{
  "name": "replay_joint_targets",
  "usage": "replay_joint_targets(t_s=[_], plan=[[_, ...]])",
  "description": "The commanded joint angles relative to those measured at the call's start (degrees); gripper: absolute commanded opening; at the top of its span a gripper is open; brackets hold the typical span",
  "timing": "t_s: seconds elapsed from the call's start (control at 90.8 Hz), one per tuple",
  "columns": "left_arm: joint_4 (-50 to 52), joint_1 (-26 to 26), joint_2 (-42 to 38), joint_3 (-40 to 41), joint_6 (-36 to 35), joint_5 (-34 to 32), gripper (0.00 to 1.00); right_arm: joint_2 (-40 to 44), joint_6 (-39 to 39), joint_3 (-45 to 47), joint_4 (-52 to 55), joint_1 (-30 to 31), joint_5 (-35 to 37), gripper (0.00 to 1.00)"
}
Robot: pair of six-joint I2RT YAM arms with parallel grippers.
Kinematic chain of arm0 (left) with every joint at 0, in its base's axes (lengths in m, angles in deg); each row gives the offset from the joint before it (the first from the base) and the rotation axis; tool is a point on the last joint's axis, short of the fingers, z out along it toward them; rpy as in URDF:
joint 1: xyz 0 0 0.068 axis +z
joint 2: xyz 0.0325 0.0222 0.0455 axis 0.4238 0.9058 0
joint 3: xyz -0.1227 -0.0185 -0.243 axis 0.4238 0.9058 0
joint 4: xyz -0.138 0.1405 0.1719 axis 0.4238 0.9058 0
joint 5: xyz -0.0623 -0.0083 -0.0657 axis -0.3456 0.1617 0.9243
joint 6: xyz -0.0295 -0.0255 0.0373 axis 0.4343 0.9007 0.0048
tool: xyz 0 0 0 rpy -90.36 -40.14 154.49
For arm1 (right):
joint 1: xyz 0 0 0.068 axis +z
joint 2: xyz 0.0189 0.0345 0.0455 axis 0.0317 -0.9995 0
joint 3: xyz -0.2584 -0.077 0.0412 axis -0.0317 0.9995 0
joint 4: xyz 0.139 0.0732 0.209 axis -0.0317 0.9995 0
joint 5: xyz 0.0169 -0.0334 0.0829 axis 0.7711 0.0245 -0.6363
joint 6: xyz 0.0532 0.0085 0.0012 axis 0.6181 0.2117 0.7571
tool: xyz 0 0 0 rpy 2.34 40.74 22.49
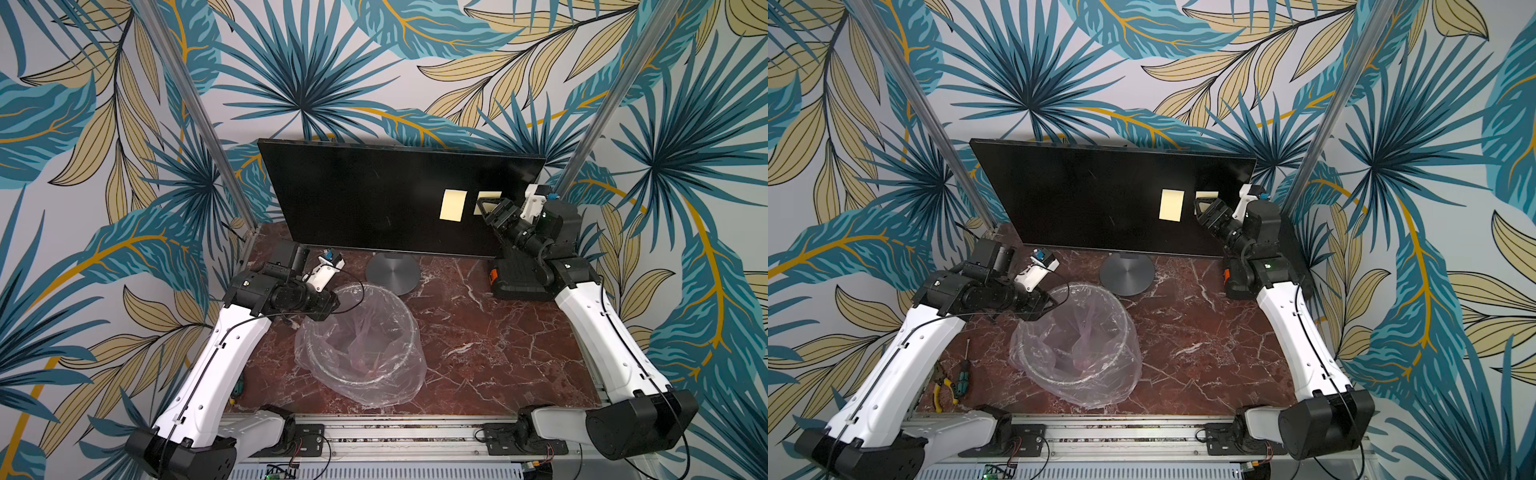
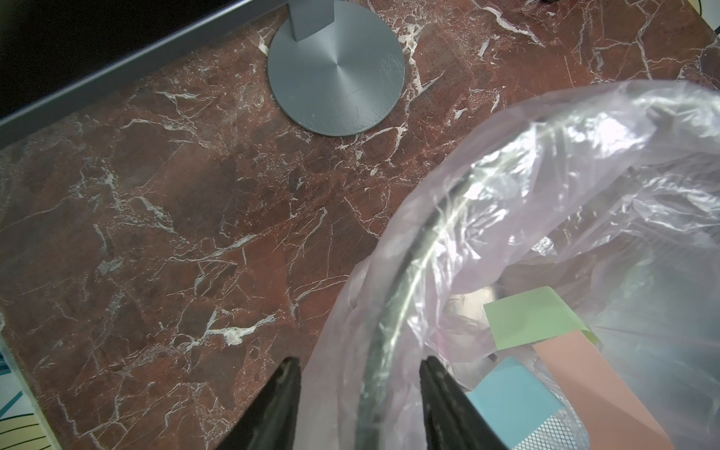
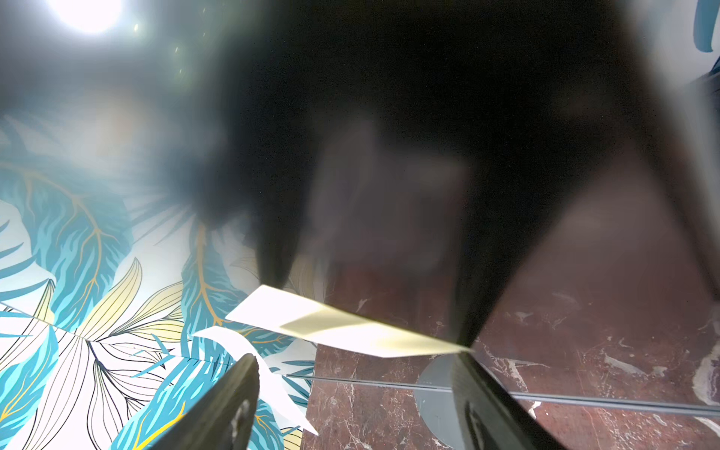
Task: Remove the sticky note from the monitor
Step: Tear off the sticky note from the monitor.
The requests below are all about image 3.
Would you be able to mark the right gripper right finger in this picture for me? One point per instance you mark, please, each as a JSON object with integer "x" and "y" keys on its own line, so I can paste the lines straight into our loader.
{"x": 489, "y": 418}

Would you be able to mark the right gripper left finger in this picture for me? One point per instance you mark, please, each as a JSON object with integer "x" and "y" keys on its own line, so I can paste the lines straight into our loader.
{"x": 223, "y": 417}

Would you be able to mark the yellow sticky note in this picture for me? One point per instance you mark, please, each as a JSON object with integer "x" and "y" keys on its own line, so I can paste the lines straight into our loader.
{"x": 299, "y": 317}

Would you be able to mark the grey round monitor stand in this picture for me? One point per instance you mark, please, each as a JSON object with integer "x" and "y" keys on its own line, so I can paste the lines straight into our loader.
{"x": 435, "y": 402}

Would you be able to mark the black flat monitor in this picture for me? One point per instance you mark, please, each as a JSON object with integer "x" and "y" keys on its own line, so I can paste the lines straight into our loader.
{"x": 408, "y": 135}

